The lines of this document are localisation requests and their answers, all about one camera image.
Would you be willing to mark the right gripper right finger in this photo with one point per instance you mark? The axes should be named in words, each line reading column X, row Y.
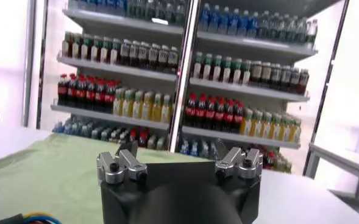
column 246, row 165

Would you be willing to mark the black metal frame bar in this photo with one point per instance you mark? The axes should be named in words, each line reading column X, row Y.
column 325, row 88
column 41, row 61

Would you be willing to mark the cola bottle red label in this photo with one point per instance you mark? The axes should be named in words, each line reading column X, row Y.
column 90, row 95
column 190, row 111
column 62, row 91
column 72, row 92
column 238, row 118
column 81, row 93
column 100, row 96
column 200, row 112
column 219, row 115
column 109, row 97
column 210, row 114
column 228, row 117

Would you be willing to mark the white side table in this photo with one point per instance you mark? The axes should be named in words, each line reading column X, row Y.
column 343, row 159

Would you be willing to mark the grey window post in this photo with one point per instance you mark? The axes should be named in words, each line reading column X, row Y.
column 30, row 61

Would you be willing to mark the light green T-shirt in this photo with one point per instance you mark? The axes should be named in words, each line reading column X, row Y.
column 51, row 176

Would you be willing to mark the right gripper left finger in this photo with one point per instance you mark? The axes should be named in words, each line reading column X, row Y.
column 121, row 165

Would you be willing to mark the yellow tea bottle green cap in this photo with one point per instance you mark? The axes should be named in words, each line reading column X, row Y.
column 266, row 126
column 275, row 128
column 137, row 106
column 157, row 109
column 127, row 105
column 147, row 108
column 285, row 129
column 256, row 124
column 118, row 103
column 295, row 131
column 166, row 110
column 247, row 123

